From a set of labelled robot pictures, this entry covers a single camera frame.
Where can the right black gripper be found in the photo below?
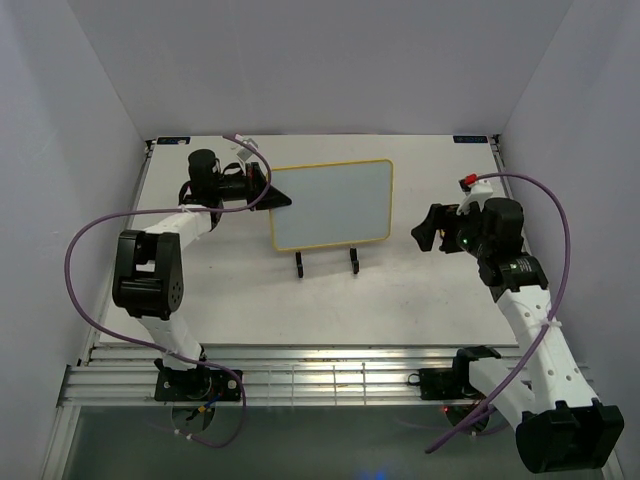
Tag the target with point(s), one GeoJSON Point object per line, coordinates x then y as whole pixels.
{"type": "Point", "coordinates": [425, 231]}

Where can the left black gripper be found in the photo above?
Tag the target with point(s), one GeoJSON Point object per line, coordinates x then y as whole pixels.
{"type": "Point", "coordinates": [274, 198]}

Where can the yellow framed whiteboard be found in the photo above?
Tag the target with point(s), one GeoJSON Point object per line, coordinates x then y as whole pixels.
{"type": "Point", "coordinates": [333, 204]}

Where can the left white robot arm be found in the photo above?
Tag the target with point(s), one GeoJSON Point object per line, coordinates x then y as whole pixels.
{"type": "Point", "coordinates": [148, 281]}

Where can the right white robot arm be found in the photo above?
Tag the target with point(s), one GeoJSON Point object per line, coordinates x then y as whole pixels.
{"type": "Point", "coordinates": [560, 423]}

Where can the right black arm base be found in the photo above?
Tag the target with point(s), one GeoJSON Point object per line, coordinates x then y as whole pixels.
{"type": "Point", "coordinates": [439, 384]}

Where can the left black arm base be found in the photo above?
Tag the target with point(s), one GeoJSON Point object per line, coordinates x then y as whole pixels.
{"type": "Point", "coordinates": [196, 385]}

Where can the black metal whiteboard stand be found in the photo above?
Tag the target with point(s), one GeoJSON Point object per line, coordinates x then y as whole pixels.
{"type": "Point", "coordinates": [340, 258]}

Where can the right blue table label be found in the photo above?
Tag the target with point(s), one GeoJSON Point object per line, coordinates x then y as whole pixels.
{"type": "Point", "coordinates": [470, 139]}

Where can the blue table label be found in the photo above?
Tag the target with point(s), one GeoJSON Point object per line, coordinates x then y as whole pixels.
{"type": "Point", "coordinates": [173, 140]}
{"type": "Point", "coordinates": [470, 139]}

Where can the left blue table label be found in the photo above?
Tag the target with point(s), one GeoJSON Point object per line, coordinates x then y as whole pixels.
{"type": "Point", "coordinates": [173, 140]}

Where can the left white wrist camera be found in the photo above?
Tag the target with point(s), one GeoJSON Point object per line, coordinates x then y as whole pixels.
{"type": "Point", "coordinates": [242, 154]}

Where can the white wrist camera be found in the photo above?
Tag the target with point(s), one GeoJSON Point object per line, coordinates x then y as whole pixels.
{"type": "Point", "coordinates": [476, 191]}
{"type": "Point", "coordinates": [242, 154]}

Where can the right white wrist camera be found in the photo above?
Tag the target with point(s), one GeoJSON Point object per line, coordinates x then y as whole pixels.
{"type": "Point", "coordinates": [476, 191]}

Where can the aluminium rail frame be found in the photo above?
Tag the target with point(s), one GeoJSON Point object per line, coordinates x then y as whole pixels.
{"type": "Point", "coordinates": [121, 375]}

